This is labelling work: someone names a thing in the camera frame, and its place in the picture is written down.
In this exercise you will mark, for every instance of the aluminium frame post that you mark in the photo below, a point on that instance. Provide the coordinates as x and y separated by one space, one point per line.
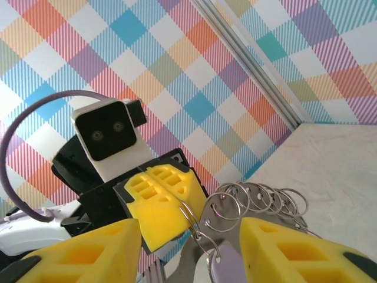
250 59

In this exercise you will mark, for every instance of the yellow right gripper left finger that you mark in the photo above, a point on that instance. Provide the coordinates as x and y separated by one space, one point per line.
97 256

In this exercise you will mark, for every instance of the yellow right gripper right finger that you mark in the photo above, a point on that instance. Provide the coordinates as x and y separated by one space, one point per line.
294 253

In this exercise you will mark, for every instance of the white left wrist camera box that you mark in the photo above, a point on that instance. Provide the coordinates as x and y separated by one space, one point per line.
103 132

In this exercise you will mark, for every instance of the aluminium side rail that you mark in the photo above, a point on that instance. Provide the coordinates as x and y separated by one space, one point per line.
154 274

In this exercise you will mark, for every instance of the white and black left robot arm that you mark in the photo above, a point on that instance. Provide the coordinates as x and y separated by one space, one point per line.
29 233

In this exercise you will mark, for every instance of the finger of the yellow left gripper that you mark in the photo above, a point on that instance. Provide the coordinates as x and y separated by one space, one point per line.
156 215
185 188

